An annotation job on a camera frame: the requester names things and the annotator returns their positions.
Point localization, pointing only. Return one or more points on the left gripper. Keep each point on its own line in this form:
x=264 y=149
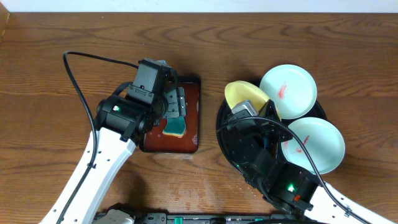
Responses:
x=178 y=100

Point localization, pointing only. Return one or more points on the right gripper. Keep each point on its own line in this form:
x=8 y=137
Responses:
x=275 y=129

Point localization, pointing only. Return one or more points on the green yellow sponge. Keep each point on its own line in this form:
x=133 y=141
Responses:
x=175 y=127

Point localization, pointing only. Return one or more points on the yellow plate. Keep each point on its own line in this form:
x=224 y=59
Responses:
x=238 y=91

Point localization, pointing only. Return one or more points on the pale green plate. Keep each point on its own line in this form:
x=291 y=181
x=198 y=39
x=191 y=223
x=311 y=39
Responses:
x=322 y=140
x=291 y=88

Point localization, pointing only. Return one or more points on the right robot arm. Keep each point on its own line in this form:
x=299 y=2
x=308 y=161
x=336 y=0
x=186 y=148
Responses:
x=285 y=158

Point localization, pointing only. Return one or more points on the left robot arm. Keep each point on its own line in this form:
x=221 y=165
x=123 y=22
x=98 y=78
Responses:
x=122 y=120

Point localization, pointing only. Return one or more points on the rectangular black red tray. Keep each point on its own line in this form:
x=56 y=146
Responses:
x=155 y=141

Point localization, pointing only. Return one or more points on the round black tray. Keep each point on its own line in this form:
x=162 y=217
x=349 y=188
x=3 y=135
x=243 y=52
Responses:
x=224 y=110

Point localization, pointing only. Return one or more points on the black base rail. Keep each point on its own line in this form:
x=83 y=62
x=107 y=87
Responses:
x=121 y=213

